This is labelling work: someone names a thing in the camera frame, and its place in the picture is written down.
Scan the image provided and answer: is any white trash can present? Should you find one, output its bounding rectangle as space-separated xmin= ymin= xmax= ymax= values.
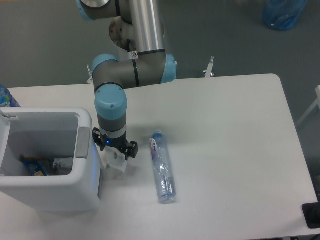
xmin=0 ymin=107 xmax=102 ymax=212

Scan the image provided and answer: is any blue plastic bag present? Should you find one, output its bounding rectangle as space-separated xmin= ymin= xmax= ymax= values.
xmin=261 ymin=0 xmax=308 ymax=31

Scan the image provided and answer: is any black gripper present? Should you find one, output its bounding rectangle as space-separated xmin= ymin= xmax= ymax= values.
xmin=92 ymin=127 xmax=138 ymax=161

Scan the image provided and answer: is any black device at table corner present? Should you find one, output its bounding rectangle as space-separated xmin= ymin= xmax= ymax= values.
xmin=302 ymin=202 xmax=320 ymax=229

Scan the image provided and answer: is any blue snack wrapper in bin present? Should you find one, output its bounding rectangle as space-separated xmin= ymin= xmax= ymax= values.
xmin=21 ymin=155 xmax=48 ymax=177

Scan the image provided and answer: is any blue bottle at left edge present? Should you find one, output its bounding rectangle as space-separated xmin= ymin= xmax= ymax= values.
xmin=0 ymin=84 xmax=21 ymax=108

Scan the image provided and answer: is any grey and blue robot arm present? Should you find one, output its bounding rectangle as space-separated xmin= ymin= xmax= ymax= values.
xmin=76 ymin=0 xmax=177 ymax=159

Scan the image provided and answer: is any clear plastic water bottle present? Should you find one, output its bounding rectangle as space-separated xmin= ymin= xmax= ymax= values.
xmin=149 ymin=129 xmax=177 ymax=204

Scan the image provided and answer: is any crumpled silver wrapper in bin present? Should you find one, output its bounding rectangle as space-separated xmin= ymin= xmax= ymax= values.
xmin=53 ymin=157 xmax=74 ymax=175

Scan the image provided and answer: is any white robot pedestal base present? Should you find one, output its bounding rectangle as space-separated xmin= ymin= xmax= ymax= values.
xmin=86 ymin=17 xmax=179 ymax=85

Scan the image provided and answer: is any white paper box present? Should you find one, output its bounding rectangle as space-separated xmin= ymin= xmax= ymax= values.
xmin=101 ymin=147 xmax=128 ymax=181

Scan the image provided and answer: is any metal table clamp bolt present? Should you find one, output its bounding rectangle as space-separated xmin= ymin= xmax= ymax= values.
xmin=203 ymin=56 xmax=215 ymax=78

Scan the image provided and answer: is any white frame at right edge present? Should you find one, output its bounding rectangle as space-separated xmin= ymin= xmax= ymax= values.
xmin=296 ymin=85 xmax=320 ymax=129

